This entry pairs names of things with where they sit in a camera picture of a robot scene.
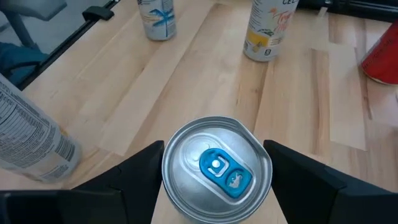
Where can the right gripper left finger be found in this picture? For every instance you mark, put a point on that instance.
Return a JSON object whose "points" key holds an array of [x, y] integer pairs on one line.
{"points": [[93, 199]]}

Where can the red Coca-Cola can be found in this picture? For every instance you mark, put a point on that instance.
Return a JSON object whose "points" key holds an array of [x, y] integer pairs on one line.
{"points": [[384, 59]]}

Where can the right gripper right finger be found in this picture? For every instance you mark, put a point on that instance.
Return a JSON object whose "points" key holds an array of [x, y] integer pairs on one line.
{"points": [[326, 199]]}

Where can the Celsius Arctic Vibe can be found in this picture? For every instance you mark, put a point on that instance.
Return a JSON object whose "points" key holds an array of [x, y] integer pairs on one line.
{"points": [[157, 21]]}

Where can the blue Red Bull can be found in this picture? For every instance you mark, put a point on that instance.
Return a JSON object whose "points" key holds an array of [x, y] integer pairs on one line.
{"points": [[217, 174]]}

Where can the Celsius Tropical Vibe can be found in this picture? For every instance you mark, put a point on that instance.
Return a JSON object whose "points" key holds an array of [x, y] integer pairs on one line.
{"points": [[28, 137], [267, 31]]}

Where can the blue cloth item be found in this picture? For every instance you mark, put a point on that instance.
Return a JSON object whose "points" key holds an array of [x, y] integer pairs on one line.
{"points": [[18, 62]]}

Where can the grey office chair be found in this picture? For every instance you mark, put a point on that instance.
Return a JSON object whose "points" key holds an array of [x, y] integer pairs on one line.
{"points": [[31, 7]]}

